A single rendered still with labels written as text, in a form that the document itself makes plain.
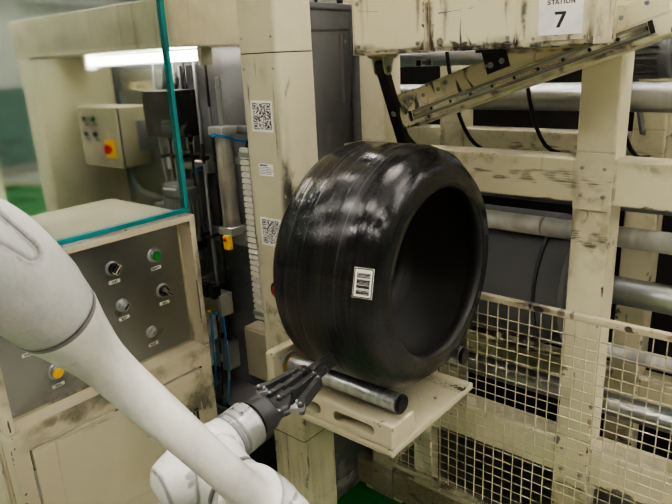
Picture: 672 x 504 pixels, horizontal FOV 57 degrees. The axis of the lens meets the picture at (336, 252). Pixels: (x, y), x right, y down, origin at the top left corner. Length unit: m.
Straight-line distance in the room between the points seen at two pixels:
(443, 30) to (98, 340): 1.06
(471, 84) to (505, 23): 0.24
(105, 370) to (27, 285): 0.19
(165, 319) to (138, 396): 0.87
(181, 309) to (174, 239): 0.20
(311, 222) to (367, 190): 0.13
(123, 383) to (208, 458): 0.16
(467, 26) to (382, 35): 0.23
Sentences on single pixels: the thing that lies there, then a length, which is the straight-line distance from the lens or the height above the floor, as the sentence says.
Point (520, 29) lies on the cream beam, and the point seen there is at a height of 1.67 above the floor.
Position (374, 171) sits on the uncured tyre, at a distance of 1.27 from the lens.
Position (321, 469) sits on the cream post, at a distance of 1.91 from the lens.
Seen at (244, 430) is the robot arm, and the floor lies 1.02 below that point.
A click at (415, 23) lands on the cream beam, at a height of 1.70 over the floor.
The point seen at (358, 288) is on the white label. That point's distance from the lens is 1.20.
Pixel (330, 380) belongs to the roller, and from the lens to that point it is 1.50.
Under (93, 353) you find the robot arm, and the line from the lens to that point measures 0.79.
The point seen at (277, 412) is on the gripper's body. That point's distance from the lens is 1.19.
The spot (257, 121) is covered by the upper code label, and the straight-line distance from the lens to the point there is 1.55.
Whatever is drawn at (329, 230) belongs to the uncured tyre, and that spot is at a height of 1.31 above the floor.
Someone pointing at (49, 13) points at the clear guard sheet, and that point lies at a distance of 1.49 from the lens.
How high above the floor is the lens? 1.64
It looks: 17 degrees down
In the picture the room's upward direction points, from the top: 3 degrees counter-clockwise
